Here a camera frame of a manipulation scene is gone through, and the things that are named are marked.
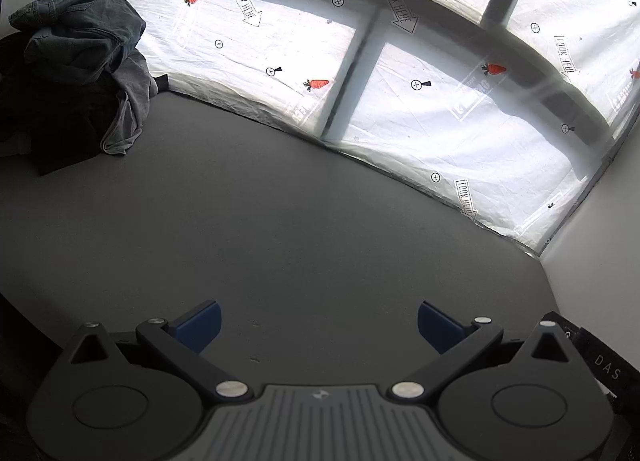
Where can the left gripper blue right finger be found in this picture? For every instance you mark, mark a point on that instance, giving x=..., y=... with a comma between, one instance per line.
x=440, y=330

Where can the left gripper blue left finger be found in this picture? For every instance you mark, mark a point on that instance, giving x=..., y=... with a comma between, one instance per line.
x=198, y=327

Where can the blue denim jeans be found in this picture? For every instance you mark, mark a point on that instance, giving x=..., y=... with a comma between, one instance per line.
x=77, y=41

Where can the black device labelled DAS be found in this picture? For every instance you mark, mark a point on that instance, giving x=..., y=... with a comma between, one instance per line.
x=609, y=368

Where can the black garment pile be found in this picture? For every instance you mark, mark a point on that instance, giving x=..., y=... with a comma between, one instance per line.
x=47, y=125

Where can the grey sweatshirt garment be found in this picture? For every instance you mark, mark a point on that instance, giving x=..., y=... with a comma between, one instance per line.
x=134, y=88

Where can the white printed curtain sheet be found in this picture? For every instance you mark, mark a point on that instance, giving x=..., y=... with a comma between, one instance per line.
x=503, y=109

